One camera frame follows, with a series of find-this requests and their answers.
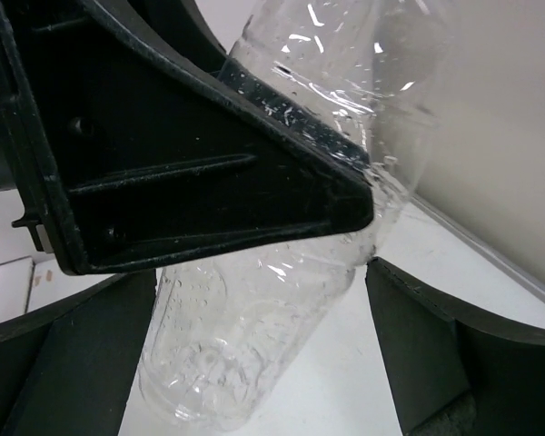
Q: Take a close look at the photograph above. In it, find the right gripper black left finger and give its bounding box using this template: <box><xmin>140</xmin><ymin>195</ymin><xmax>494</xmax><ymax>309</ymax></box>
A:
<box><xmin>0</xmin><ymin>1</ymin><xmax>373</xmax><ymax>275</ymax></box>

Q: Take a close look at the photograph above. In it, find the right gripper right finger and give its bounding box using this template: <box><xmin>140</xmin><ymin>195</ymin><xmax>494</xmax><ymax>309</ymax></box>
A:
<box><xmin>365</xmin><ymin>258</ymin><xmax>545</xmax><ymax>435</ymax></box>

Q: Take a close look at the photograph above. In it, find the clear bottle white cap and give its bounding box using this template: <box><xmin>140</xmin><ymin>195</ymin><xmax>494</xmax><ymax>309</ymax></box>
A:
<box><xmin>138</xmin><ymin>1</ymin><xmax>455</xmax><ymax>431</ymax></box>

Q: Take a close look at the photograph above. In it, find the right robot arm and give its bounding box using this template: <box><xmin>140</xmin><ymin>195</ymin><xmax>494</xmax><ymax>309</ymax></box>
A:
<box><xmin>0</xmin><ymin>1</ymin><xmax>545</xmax><ymax>435</ymax></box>

